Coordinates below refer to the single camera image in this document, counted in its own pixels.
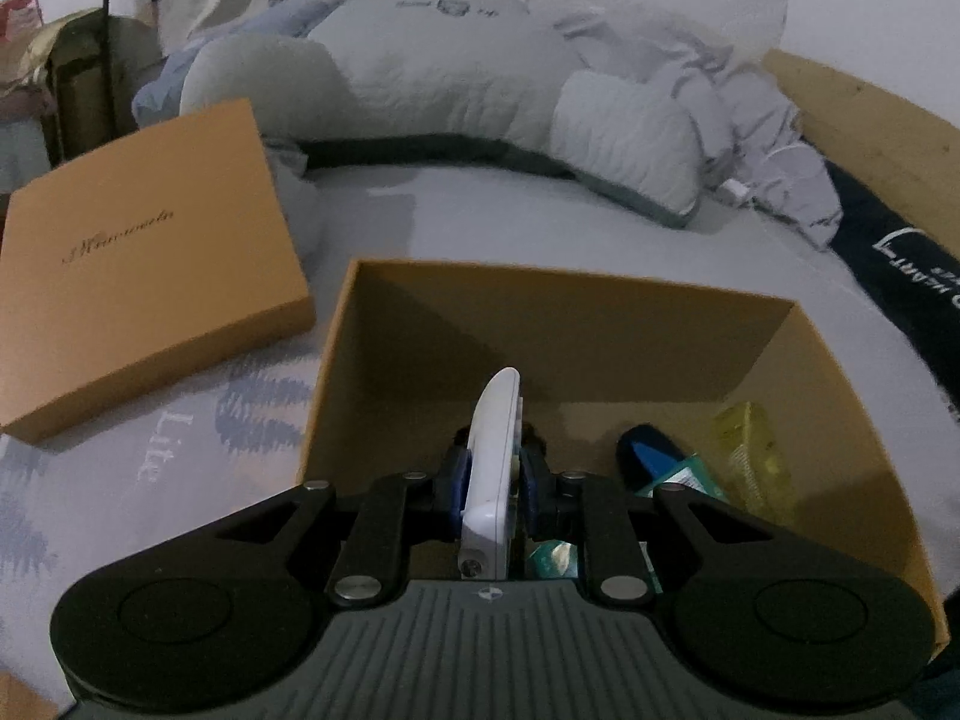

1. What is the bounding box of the brown cardboard box pile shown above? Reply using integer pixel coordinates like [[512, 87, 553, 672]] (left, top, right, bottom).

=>
[[2, 8, 161, 166]]

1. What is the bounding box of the black blue flat device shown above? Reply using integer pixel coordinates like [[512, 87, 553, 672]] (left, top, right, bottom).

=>
[[615, 422, 686, 493]]

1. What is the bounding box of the grey green backrest pillow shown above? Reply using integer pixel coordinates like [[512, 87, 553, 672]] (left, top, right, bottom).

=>
[[215, 0, 704, 227]]

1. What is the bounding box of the black clothes rack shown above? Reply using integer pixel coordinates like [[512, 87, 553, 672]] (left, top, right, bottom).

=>
[[47, 0, 122, 158]]

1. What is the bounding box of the red white plastic bag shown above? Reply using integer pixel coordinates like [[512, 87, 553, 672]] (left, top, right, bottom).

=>
[[0, 0, 44, 43]]

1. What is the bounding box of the yellow transparent pouch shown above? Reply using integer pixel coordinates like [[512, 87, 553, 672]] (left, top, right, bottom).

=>
[[715, 401, 797, 528]]

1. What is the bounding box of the white charging cable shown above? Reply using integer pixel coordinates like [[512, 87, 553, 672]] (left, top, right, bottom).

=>
[[719, 141, 812, 208]]

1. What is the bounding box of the grey crumpled duvet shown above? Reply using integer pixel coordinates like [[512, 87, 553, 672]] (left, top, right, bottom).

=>
[[523, 0, 843, 249]]

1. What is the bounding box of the orange cardboard box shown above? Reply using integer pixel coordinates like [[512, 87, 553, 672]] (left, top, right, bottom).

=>
[[301, 260, 942, 608]]

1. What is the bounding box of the wooden bed headboard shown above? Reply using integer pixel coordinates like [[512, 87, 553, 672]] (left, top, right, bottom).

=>
[[761, 49, 960, 254]]

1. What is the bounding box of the light blue blanket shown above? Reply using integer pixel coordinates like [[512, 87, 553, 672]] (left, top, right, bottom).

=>
[[132, 0, 342, 128]]

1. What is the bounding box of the black printed cushion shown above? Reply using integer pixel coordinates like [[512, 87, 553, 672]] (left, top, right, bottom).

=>
[[827, 163, 960, 413]]

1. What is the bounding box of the white remote control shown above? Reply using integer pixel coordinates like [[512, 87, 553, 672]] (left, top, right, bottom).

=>
[[457, 367, 523, 582]]

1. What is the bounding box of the orange box lid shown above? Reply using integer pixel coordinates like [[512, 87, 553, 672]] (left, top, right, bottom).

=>
[[2, 101, 316, 444]]

